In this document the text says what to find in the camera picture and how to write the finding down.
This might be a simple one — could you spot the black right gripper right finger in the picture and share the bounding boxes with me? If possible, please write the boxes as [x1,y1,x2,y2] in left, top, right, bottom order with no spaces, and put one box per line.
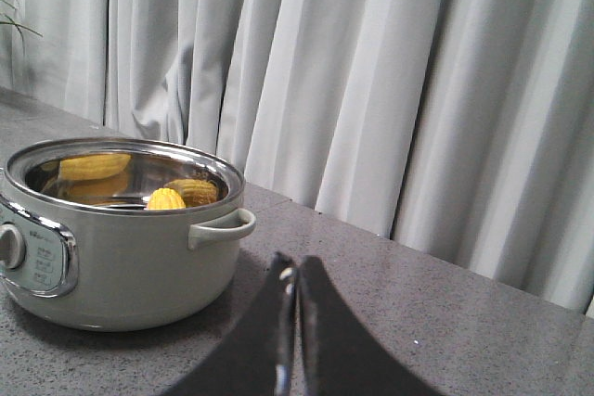
[299,256,439,395]

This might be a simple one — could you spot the yellow corn cob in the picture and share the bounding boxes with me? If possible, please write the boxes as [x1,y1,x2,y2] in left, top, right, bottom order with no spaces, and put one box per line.
[146,187,186,211]

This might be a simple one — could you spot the pale green electric pot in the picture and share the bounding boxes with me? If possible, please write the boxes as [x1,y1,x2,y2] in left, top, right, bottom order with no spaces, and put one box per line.
[1,137,256,331]

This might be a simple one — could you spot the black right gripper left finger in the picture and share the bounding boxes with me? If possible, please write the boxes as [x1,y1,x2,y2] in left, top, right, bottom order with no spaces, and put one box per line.
[164,252,297,395]

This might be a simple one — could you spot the white pleated curtain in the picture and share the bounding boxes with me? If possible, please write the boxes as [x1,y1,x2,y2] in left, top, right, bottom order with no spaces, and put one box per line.
[1,0,593,314]

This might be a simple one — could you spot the green plant leaves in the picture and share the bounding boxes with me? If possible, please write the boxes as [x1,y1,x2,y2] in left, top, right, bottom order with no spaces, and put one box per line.
[1,0,44,57]

